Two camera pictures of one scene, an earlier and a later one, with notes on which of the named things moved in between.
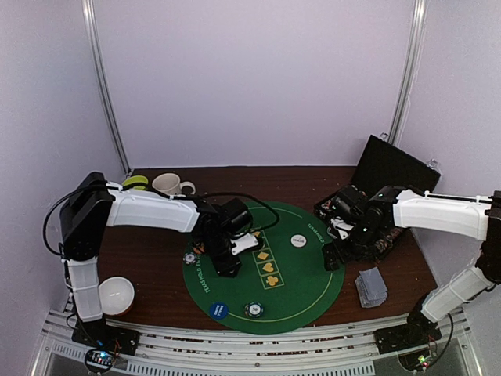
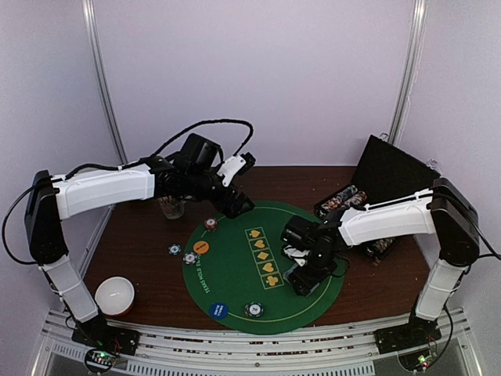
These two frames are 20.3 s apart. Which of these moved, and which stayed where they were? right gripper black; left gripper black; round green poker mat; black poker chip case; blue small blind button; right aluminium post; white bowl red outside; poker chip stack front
Moved: left gripper black; right gripper black
Stayed: round green poker mat; poker chip stack front; blue small blind button; right aluminium post; black poker chip case; white bowl red outside
